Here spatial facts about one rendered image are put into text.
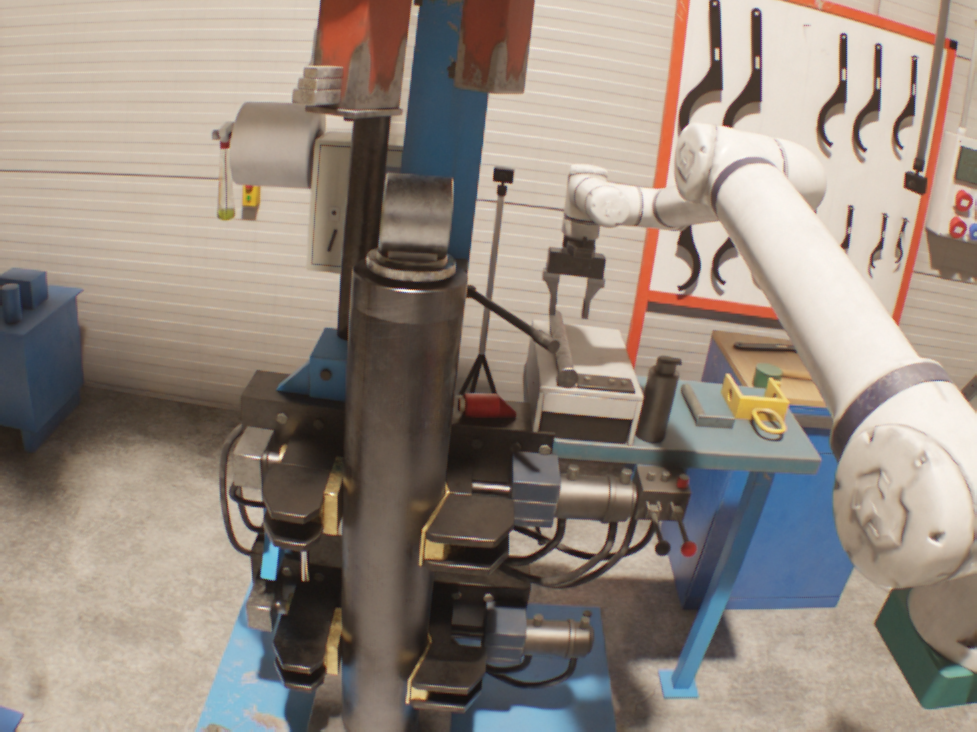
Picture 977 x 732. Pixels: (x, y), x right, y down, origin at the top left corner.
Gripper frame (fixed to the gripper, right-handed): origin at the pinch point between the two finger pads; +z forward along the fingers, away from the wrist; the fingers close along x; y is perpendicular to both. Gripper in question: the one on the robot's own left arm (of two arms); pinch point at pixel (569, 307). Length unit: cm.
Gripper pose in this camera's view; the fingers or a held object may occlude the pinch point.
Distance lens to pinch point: 185.4
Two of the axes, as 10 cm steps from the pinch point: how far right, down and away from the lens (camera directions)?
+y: 0.3, -3.6, 9.3
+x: -9.9, -1.1, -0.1
